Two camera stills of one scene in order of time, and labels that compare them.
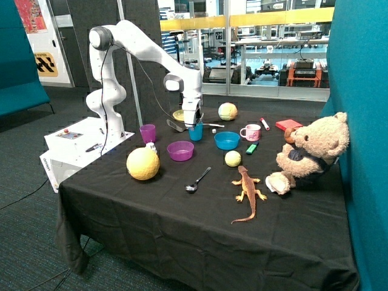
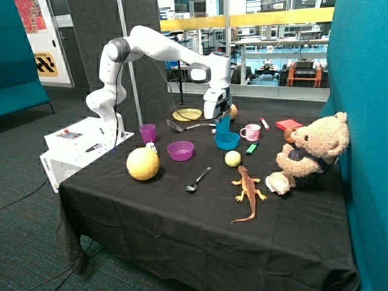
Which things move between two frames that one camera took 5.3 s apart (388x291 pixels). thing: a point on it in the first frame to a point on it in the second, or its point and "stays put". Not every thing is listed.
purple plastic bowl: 180,150 stays put
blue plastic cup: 196,133 to 222,125
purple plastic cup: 148,133 stays put
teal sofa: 21,87 stays put
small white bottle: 151,145 stays put
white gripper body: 189,106 to 216,101
